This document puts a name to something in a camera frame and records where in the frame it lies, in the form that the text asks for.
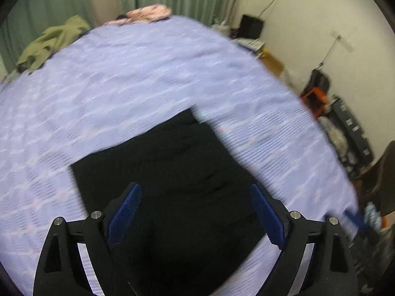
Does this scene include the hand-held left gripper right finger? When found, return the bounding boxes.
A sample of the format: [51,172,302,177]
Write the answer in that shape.
[249,183,360,296]

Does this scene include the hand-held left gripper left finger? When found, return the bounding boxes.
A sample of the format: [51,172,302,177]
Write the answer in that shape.
[32,183,142,296]

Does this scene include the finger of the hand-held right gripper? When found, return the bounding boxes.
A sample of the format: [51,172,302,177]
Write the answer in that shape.
[342,209,373,234]

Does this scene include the black pants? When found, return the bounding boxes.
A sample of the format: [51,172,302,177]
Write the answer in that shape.
[69,111,269,296]

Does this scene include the light blue cloth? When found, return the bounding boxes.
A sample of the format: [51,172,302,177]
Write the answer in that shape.
[364,203,382,226]

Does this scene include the dark chair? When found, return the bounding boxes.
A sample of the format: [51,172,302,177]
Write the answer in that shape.
[360,140,395,220]

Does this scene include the white cloth pile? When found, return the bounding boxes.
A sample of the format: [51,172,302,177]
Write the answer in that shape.
[319,117,346,158]

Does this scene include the black storage rack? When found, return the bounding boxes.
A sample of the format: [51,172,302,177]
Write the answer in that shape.
[330,95,376,173]

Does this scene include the purple patterned bed sheet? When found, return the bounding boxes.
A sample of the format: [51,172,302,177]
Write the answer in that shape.
[0,15,360,296]

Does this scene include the black backpack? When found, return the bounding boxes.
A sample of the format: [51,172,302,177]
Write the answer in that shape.
[309,69,331,95]

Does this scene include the olive green jacket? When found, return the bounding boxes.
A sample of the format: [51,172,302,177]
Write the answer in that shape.
[16,15,92,75]

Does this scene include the black box appliance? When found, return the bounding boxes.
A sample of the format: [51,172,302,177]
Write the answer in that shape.
[240,14,266,39]

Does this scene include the white paper bag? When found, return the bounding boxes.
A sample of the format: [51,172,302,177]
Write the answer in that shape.
[213,19,231,36]

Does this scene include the pink patterned garment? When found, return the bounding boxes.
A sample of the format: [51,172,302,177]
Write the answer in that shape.
[103,4,173,27]

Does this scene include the orange frame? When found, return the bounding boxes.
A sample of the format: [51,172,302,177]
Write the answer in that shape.
[301,87,329,112]

